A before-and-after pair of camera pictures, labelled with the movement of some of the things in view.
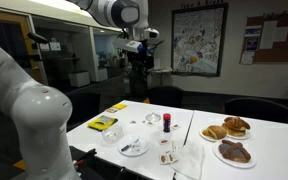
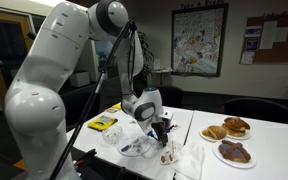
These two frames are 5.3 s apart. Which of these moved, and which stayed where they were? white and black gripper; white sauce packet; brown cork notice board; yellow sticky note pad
Moved: white and black gripper
Stayed: brown cork notice board; yellow sticky note pad; white sauce packet
